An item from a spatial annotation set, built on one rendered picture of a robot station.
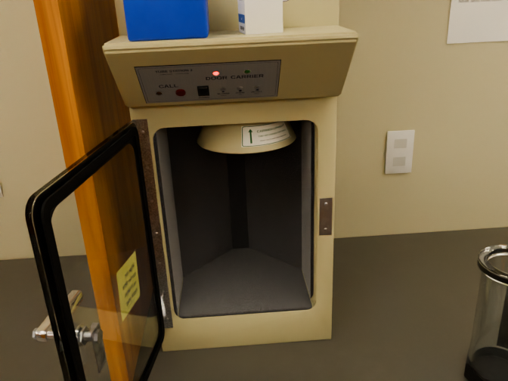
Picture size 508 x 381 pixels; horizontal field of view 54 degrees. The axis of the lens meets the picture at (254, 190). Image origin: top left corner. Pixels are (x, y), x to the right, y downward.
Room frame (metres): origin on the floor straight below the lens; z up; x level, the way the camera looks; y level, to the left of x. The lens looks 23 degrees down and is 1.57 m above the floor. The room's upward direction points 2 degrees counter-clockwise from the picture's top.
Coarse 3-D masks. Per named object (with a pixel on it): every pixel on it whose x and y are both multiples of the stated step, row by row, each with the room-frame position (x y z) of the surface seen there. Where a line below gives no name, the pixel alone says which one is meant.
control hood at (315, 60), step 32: (224, 32) 0.73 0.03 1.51; (288, 32) 0.68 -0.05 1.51; (320, 32) 0.66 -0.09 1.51; (352, 32) 0.65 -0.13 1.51; (128, 64) 0.65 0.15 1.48; (160, 64) 0.66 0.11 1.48; (288, 64) 0.67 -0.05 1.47; (320, 64) 0.68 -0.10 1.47; (128, 96) 0.70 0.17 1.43; (288, 96) 0.73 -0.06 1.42; (320, 96) 0.73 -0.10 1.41
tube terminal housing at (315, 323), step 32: (224, 0) 0.75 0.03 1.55; (320, 0) 0.76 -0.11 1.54; (160, 128) 0.75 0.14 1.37; (320, 128) 0.76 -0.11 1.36; (320, 160) 0.76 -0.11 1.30; (320, 192) 0.76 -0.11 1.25; (160, 224) 0.75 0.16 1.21; (320, 256) 0.76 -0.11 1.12; (320, 288) 0.76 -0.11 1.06; (192, 320) 0.75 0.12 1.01; (224, 320) 0.75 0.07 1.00; (256, 320) 0.76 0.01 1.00; (288, 320) 0.76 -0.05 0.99; (320, 320) 0.76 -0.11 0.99
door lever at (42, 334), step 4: (48, 320) 0.49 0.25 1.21; (44, 324) 0.49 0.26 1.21; (48, 324) 0.49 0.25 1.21; (36, 328) 0.48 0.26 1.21; (40, 328) 0.48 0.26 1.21; (44, 328) 0.48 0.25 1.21; (48, 328) 0.48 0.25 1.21; (36, 332) 0.47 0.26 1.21; (40, 332) 0.47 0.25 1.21; (44, 332) 0.47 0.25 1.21; (48, 332) 0.48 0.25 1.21; (52, 332) 0.47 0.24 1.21; (36, 336) 0.47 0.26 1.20; (40, 336) 0.47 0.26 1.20; (44, 336) 0.47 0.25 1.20; (48, 336) 0.47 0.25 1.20; (52, 336) 0.47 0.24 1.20; (36, 340) 0.47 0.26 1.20; (40, 340) 0.47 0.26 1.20; (44, 340) 0.47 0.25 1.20
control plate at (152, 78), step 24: (144, 72) 0.66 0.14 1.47; (168, 72) 0.67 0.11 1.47; (192, 72) 0.67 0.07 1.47; (240, 72) 0.68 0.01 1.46; (264, 72) 0.68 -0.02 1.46; (144, 96) 0.70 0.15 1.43; (168, 96) 0.71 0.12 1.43; (192, 96) 0.71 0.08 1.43; (216, 96) 0.71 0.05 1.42; (240, 96) 0.72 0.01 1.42; (264, 96) 0.72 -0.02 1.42
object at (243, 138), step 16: (208, 128) 0.82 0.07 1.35; (224, 128) 0.79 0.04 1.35; (240, 128) 0.78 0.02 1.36; (256, 128) 0.78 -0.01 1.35; (272, 128) 0.80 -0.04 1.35; (288, 128) 0.83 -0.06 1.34; (208, 144) 0.80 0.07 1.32; (224, 144) 0.78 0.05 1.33; (240, 144) 0.77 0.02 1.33; (256, 144) 0.77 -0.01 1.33; (272, 144) 0.78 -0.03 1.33; (288, 144) 0.80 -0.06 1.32
